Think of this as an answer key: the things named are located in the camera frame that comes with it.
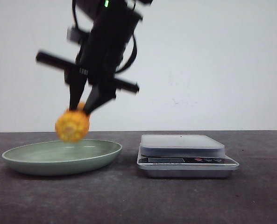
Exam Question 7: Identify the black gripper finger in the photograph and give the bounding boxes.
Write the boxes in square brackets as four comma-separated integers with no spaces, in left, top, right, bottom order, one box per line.
[83,84,116,115]
[69,77,86,110]

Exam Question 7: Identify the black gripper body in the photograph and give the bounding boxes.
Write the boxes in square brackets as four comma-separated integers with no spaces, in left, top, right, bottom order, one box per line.
[36,10,140,93]

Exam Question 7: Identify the yellow corn cob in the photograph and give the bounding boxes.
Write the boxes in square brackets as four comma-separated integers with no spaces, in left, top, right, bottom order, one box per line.
[55,102,90,142]

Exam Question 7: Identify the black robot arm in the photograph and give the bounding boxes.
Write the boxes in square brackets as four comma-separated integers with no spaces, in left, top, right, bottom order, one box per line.
[36,0,142,115]

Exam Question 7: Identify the light green plate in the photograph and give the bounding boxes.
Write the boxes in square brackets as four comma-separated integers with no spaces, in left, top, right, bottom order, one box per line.
[2,140,123,176]

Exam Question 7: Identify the silver digital kitchen scale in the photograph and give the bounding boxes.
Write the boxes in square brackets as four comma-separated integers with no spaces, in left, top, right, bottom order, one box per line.
[137,134,239,178]

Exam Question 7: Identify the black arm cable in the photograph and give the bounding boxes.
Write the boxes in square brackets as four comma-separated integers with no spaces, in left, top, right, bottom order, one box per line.
[116,34,138,73]

